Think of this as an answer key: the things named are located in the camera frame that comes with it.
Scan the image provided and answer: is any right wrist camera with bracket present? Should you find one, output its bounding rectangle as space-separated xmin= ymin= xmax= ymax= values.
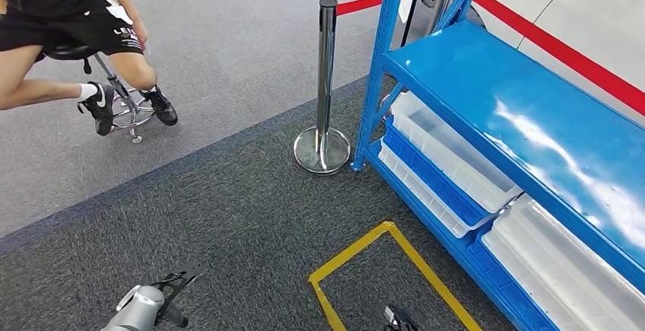
xmin=383 ymin=306 xmax=420 ymax=331

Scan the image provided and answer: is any person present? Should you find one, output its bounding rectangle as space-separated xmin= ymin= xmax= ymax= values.
xmin=0 ymin=0 xmax=179 ymax=137

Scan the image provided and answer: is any swivel stool chrome base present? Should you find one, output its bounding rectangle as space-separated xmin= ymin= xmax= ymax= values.
xmin=45 ymin=43 xmax=157 ymax=145

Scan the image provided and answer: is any blue metal shelf rack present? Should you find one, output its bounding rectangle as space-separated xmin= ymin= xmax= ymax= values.
xmin=351 ymin=0 xmax=645 ymax=331

